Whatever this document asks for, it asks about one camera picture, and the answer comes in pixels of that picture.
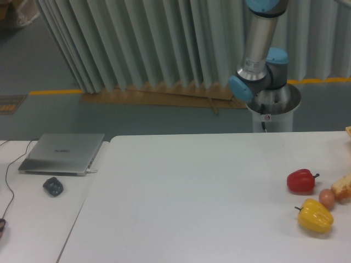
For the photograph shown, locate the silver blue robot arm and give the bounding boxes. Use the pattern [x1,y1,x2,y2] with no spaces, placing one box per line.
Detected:
[228,1,301,115]

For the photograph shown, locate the red bell pepper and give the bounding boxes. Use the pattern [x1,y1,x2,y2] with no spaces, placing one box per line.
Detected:
[286,169,320,193]

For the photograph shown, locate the yellow bell pepper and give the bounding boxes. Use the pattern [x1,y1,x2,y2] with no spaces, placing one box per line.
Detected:
[295,198,334,234]

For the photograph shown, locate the wicker basket corner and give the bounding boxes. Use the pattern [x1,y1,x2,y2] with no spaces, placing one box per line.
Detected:
[345,126,351,137]

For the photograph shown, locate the brown cardboard sheet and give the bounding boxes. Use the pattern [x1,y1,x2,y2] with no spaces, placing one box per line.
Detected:
[80,82,246,114]

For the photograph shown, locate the white usb plug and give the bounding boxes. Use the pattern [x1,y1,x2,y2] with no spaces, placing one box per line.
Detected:
[86,169,98,174]

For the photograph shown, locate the pale green folding curtain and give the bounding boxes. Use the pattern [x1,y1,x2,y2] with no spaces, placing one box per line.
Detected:
[37,1,350,93]

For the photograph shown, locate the silver closed laptop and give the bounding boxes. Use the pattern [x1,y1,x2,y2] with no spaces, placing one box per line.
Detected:
[18,133,105,176]

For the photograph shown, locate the brown egg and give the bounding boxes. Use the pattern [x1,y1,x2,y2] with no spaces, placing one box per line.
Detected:
[319,188,335,210]

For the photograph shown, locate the bread loaf piece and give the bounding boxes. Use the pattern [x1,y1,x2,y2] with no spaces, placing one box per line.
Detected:
[331,174,350,203]

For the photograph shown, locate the dark object at left edge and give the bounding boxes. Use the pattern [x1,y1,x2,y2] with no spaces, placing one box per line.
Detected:
[0,219,7,238]

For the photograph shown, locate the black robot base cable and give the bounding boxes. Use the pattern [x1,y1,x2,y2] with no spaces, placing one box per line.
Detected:
[260,104,268,133]

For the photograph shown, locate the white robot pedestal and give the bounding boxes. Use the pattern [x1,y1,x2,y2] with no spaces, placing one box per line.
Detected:
[246,103,300,133]

